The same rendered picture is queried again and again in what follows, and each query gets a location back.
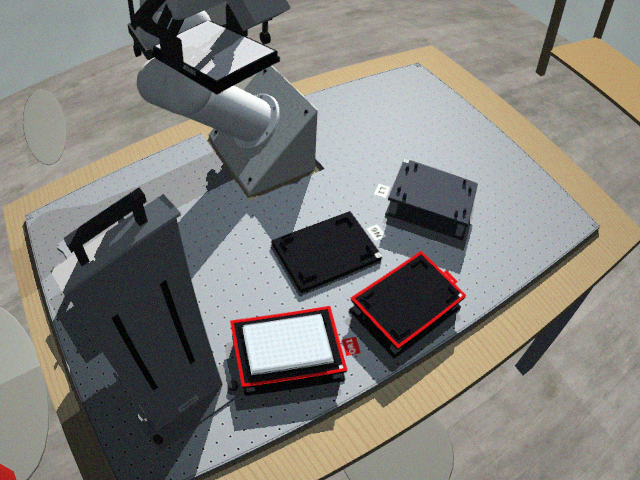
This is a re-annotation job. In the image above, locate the white microplate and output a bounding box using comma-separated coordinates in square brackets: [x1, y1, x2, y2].
[242, 314, 334, 375]

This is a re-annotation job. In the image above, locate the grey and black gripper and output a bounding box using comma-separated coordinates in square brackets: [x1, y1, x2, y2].
[133, 0, 248, 71]

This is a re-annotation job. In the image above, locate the black rectangular nest with red border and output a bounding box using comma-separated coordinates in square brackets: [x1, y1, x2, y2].
[230, 306, 347, 396]
[349, 251, 466, 359]

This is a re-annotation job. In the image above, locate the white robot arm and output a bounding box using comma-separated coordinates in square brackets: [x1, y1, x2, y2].
[137, 0, 291, 150]

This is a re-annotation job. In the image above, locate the dark grey rectangular nest with corner posts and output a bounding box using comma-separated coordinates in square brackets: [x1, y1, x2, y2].
[385, 158, 478, 241]

